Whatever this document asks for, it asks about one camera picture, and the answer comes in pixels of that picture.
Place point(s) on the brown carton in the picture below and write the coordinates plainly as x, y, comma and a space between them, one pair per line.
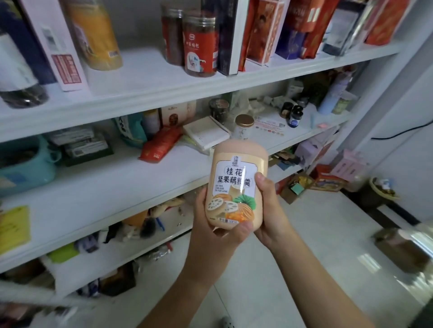
296, 189

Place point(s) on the black box white edge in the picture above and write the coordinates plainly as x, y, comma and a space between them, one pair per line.
227, 34

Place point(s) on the yellow bottle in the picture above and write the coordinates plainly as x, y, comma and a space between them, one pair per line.
152, 123

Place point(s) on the person's left hand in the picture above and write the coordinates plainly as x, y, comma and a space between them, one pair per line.
213, 253

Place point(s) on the pink carton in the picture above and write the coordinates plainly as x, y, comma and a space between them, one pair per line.
350, 165

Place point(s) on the small black grey boxes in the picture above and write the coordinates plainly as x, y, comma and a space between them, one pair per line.
78, 145

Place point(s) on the clear jar yellow powder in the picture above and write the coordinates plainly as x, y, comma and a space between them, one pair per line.
95, 34

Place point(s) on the dark blue moon box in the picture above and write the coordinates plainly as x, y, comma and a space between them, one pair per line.
27, 40

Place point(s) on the white metal shelving unit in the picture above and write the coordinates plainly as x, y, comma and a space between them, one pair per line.
135, 84

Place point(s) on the yellow tag packet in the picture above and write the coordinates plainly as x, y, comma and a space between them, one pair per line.
13, 230

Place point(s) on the lavender bottle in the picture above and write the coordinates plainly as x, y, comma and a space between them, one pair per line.
335, 94

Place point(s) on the dark glass jar silver lid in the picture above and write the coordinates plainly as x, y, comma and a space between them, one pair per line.
17, 74

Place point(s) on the white box brown print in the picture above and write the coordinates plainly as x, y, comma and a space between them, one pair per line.
179, 113

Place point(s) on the red box white edge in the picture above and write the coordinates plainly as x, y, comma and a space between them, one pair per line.
267, 30

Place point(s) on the colourful flat box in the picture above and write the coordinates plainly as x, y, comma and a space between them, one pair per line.
329, 179

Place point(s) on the red canister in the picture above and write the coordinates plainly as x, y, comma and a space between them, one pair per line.
172, 37
201, 47

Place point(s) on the teal plastic basket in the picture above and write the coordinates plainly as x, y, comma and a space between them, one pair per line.
27, 165

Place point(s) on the teal pouch bag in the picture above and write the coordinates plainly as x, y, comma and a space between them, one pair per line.
130, 128

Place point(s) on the red-brown box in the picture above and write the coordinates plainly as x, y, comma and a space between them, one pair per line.
57, 47

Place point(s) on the person's left forearm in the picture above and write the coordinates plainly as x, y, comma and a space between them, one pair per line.
179, 304

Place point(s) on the small dark bottle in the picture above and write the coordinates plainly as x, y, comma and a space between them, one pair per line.
286, 110
295, 116

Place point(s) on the red pouch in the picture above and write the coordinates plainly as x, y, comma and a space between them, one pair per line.
161, 145

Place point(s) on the person's right hand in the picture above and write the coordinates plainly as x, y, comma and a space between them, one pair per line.
274, 223

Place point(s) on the white flat box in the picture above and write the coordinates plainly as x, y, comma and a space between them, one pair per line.
206, 133

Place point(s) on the dark jar with lid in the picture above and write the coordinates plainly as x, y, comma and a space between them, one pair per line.
219, 109

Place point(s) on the beige cylinder canister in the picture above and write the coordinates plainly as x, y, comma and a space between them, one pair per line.
237, 182

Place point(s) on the person's right forearm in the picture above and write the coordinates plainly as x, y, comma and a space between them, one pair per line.
318, 287

